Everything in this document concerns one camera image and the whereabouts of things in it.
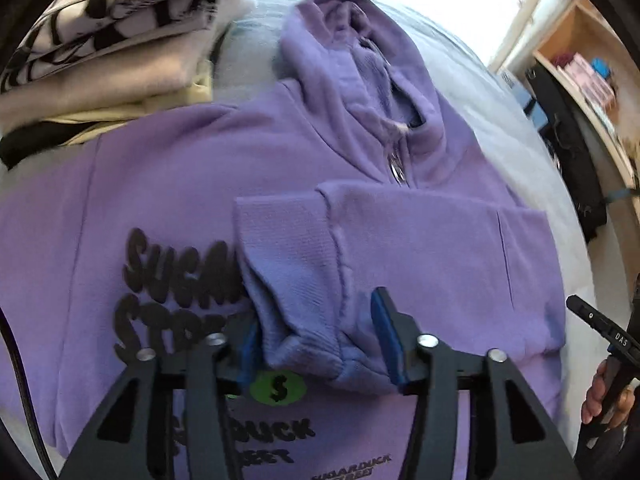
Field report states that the black cable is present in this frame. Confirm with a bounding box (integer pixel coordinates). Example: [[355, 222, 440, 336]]
[[0, 305, 53, 480]]

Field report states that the black bag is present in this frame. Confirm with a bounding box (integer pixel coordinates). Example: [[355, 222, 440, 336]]
[[524, 57, 610, 243]]

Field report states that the wooden shelf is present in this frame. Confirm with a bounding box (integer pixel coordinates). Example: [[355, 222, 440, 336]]
[[534, 0, 640, 201]]

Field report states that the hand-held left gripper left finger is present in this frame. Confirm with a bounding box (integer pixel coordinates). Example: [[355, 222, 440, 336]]
[[60, 310, 262, 480]]

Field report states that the white blue carton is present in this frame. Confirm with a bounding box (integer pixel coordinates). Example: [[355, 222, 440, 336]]
[[500, 67, 551, 133]]

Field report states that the beige folded garment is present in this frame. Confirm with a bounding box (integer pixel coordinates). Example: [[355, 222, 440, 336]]
[[0, 30, 221, 133]]

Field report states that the pale yellow folded garment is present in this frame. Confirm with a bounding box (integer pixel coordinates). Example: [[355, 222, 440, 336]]
[[42, 60, 216, 133]]

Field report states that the person's right hand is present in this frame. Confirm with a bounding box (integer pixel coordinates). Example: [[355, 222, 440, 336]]
[[581, 360, 637, 427]]

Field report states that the stack of pink boxes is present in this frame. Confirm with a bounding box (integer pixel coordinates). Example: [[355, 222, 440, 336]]
[[560, 52, 617, 108]]

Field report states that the black white patterned folded garment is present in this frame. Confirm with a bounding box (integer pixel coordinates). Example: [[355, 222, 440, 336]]
[[0, 0, 236, 93]]

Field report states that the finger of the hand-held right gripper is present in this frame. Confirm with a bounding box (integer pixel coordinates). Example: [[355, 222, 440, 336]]
[[566, 295, 640, 357]]

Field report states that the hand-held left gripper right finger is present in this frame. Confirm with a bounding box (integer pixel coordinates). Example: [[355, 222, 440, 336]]
[[369, 287, 581, 480]]

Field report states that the white floral curtain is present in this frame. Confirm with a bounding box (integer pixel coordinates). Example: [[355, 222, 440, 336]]
[[487, 0, 558, 78]]

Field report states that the purple hoodie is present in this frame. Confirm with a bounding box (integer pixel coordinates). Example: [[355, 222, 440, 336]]
[[0, 0, 568, 480]]

